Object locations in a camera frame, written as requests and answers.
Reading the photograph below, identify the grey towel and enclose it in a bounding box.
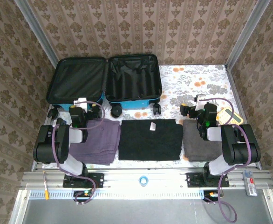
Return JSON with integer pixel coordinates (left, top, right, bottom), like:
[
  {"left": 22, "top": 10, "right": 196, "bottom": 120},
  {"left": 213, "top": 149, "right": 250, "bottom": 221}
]
[{"left": 182, "top": 119, "right": 223, "bottom": 163}]

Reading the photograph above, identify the purple towel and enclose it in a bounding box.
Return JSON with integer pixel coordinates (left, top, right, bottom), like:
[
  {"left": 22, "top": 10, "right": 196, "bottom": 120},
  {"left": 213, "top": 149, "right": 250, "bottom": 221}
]
[{"left": 68, "top": 118, "right": 121, "bottom": 166}]

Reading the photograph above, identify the black towel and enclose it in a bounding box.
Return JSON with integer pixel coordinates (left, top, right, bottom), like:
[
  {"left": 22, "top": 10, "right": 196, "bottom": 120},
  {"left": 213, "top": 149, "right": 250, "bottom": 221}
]
[{"left": 117, "top": 119, "right": 184, "bottom": 161}]

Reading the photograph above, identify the blue hard-shell suitcase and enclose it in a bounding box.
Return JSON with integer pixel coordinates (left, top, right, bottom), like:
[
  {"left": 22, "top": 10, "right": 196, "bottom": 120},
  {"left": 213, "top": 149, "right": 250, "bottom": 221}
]
[{"left": 45, "top": 54, "right": 163, "bottom": 119}]

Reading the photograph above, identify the yellow calculator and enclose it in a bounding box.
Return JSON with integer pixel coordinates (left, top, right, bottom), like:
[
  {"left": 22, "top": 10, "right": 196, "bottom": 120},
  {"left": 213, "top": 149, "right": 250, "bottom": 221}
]
[{"left": 215, "top": 106, "right": 244, "bottom": 126}]

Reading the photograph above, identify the floral tablecloth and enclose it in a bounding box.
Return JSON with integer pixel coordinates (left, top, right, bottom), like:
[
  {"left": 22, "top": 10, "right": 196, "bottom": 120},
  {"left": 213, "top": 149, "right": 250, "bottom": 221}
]
[{"left": 42, "top": 64, "right": 258, "bottom": 169}]

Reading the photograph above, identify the black connector board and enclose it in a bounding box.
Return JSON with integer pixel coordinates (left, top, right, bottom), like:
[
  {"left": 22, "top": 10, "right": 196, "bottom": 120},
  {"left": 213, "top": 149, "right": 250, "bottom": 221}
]
[
  {"left": 73, "top": 190, "right": 93, "bottom": 203},
  {"left": 203, "top": 190, "right": 223, "bottom": 203}
]

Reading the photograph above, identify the blue tape roll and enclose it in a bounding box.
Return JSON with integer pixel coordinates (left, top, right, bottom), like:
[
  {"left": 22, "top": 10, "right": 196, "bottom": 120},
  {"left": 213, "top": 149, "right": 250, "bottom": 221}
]
[{"left": 138, "top": 175, "right": 149, "bottom": 187}]

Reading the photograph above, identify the grey metal panel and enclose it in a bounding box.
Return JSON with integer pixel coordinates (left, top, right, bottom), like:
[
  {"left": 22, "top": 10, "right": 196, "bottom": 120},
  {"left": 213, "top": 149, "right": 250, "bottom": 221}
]
[{"left": 22, "top": 198, "right": 273, "bottom": 224}]

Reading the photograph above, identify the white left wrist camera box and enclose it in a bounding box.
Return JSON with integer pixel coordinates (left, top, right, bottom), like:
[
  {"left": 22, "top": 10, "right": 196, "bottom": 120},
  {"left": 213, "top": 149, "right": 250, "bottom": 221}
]
[{"left": 73, "top": 98, "right": 89, "bottom": 110}]

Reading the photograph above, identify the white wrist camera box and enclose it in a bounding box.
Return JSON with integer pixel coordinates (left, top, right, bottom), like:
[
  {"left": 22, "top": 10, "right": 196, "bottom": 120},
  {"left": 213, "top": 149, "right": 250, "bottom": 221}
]
[
  {"left": 194, "top": 94, "right": 209, "bottom": 111},
  {"left": 73, "top": 98, "right": 89, "bottom": 110}
]

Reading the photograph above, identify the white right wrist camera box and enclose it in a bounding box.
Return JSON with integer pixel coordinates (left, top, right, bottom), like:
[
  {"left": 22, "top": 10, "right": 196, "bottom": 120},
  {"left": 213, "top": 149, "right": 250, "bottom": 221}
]
[{"left": 194, "top": 94, "right": 209, "bottom": 111}]

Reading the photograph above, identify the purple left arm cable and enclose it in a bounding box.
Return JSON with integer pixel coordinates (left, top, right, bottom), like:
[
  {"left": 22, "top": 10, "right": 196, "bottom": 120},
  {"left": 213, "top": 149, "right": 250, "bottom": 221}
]
[{"left": 52, "top": 100, "right": 106, "bottom": 206}]

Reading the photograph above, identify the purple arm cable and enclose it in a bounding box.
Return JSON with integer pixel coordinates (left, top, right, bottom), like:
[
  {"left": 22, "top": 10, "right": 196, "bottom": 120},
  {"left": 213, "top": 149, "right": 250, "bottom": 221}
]
[
  {"left": 205, "top": 97, "right": 253, "bottom": 222},
  {"left": 52, "top": 100, "right": 106, "bottom": 206}
]

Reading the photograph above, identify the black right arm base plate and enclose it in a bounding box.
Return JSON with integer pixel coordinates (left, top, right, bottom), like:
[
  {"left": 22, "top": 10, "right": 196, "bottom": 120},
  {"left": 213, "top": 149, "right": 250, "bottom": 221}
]
[{"left": 186, "top": 172, "right": 230, "bottom": 188}]

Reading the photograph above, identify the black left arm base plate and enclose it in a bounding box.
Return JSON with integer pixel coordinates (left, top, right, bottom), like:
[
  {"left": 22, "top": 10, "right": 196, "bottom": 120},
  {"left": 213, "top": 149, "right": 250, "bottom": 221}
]
[{"left": 63, "top": 173, "right": 104, "bottom": 189}]

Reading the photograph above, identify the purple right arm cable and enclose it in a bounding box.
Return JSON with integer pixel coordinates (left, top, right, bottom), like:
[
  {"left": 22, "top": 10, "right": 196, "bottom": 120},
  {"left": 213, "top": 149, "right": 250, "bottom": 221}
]
[{"left": 205, "top": 97, "right": 253, "bottom": 222}]

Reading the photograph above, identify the aluminium mounting rail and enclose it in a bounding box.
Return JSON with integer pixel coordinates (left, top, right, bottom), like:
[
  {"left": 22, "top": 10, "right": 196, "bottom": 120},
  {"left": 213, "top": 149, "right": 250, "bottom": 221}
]
[{"left": 20, "top": 170, "right": 273, "bottom": 190}]

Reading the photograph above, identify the aluminium corner post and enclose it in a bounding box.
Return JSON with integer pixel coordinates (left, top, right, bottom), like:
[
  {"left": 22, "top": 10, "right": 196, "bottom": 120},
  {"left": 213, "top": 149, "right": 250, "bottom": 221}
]
[
  {"left": 14, "top": 0, "right": 59, "bottom": 63},
  {"left": 225, "top": 0, "right": 272, "bottom": 70}
]

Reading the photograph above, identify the slotted white cable duct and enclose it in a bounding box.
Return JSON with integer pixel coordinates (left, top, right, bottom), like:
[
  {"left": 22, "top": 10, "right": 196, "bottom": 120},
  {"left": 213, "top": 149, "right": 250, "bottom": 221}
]
[{"left": 29, "top": 190, "right": 206, "bottom": 200}]

